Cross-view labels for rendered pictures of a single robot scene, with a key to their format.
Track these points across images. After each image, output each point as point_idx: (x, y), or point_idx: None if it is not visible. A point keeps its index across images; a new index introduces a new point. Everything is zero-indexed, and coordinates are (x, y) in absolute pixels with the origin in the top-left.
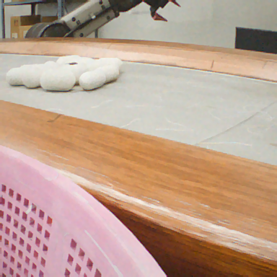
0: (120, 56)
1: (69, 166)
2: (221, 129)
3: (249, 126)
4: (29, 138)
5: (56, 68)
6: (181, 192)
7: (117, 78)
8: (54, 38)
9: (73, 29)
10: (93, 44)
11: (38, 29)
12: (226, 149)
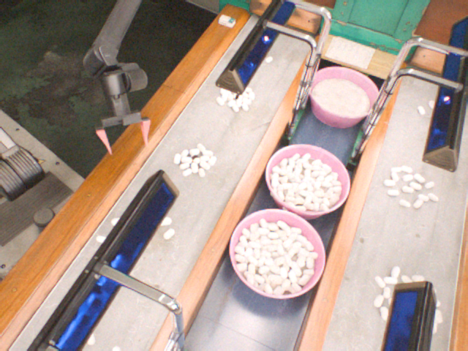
0: (193, 92)
1: None
2: (272, 71)
3: (268, 67)
4: None
5: (246, 96)
6: None
7: None
8: (138, 126)
9: (16, 143)
10: (180, 100)
11: (29, 167)
12: (281, 71)
